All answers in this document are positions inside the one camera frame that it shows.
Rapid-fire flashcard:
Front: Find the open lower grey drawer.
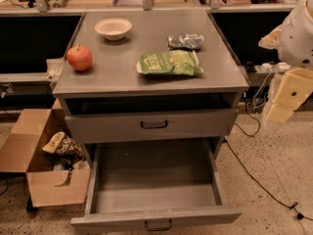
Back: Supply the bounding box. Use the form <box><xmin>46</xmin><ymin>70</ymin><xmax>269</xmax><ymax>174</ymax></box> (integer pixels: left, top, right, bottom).
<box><xmin>71</xmin><ymin>138</ymin><xmax>242</xmax><ymax>235</ymax></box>

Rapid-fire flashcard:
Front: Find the white power strip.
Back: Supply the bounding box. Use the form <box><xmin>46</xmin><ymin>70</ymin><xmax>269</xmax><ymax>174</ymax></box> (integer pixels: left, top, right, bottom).
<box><xmin>261</xmin><ymin>62</ymin><xmax>291</xmax><ymax>72</ymax></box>

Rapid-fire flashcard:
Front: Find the red apple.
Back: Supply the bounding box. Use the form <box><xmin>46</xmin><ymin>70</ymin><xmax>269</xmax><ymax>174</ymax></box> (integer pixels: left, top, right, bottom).
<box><xmin>67</xmin><ymin>45</ymin><xmax>93</xmax><ymax>71</ymax></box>

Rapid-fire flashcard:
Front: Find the grey drawer cabinet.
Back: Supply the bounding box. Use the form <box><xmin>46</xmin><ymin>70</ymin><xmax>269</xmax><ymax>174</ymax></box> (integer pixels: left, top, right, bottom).
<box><xmin>54</xmin><ymin>10</ymin><xmax>247</xmax><ymax>144</ymax></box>

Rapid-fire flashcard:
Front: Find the black floor cable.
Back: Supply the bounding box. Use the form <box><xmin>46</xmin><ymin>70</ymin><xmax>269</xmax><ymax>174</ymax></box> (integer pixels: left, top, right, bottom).
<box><xmin>224</xmin><ymin>101</ymin><xmax>313</xmax><ymax>222</ymax></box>

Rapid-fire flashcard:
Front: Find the open cardboard box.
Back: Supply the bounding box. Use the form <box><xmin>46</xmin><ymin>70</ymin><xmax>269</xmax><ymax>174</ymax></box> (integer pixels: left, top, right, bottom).
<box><xmin>0</xmin><ymin>102</ymin><xmax>90</xmax><ymax>208</ymax></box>

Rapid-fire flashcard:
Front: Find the green jalapeno chip bag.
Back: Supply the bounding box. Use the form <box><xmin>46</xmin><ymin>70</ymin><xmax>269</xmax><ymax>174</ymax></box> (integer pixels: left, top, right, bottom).
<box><xmin>136</xmin><ymin>50</ymin><xmax>203</xmax><ymax>76</ymax></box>

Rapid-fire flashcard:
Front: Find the white paper bowl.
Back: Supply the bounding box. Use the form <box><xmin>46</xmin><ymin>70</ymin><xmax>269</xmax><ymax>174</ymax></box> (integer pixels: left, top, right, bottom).
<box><xmin>95</xmin><ymin>18</ymin><xmax>132</xmax><ymax>41</ymax></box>

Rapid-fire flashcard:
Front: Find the closed upper grey drawer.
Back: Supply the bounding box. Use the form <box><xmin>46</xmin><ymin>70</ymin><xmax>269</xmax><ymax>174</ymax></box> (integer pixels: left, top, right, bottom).
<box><xmin>66</xmin><ymin>109</ymin><xmax>238</xmax><ymax>144</ymax></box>

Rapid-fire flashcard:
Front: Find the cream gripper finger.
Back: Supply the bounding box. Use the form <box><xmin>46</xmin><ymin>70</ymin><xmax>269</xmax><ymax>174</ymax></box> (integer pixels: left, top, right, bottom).
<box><xmin>264</xmin><ymin>102</ymin><xmax>293</xmax><ymax>124</ymax></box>

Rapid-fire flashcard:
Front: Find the brown snack bag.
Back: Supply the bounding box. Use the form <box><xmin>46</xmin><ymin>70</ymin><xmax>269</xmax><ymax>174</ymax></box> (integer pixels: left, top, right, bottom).
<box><xmin>42</xmin><ymin>131</ymin><xmax>85</xmax><ymax>160</ymax></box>

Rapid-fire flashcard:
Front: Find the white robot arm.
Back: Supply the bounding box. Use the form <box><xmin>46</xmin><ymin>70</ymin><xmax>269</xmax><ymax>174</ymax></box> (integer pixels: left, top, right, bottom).
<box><xmin>258</xmin><ymin>0</ymin><xmax>313</xmax><ymax>124</ymax></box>

